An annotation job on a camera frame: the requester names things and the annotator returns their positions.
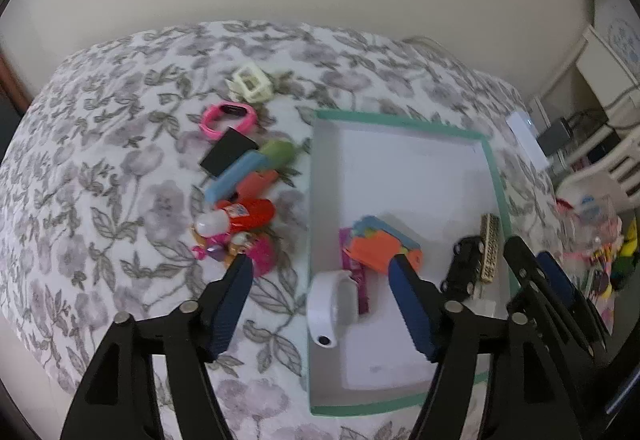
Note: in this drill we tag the white smartwatch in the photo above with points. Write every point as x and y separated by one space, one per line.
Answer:
320 305

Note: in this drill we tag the red bottle with white cap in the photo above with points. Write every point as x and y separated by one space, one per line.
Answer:
250 215

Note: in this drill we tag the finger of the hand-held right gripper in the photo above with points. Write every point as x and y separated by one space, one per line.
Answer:
557 277
540 285

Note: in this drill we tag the gold black patterned bar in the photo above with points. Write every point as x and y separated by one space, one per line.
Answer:
490 245

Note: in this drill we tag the floral grey white blanket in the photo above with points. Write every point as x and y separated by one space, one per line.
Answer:
100 169

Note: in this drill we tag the white box with teal rim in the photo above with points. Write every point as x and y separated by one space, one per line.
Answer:
410 180

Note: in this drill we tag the orange and blue toy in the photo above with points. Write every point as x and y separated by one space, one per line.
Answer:
375 250

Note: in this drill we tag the orange plastic piece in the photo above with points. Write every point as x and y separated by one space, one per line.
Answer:
257 182

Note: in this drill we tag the pink toy figure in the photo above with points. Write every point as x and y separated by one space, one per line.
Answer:
262 255

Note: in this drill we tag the black power adapter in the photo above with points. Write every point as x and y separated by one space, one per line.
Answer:
227 152

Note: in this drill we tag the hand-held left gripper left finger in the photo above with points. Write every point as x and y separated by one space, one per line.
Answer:
225 315

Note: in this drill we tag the cream hair claw clip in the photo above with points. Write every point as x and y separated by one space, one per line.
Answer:
260 89

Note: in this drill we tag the white shelf unit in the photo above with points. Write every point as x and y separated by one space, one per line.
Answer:
605 64

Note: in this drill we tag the brown wooden post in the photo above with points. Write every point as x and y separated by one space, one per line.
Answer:
7 79

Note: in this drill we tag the green plastic piece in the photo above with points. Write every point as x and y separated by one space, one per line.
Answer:
280 152

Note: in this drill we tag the light blue eraser block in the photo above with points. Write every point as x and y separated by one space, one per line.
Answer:
235 180

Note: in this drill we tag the white rectangular device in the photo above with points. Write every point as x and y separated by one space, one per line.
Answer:
525 134

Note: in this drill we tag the black power bank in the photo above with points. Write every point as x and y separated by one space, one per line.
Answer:
552 137

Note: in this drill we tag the pink smartwatch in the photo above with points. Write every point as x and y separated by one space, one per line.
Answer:
210 122

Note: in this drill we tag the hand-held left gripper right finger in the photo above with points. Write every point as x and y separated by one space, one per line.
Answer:
412 310

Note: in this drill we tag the black toy car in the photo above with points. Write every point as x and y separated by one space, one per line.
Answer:
462 265

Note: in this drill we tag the purple plastic case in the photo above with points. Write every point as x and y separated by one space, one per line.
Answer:
361 290

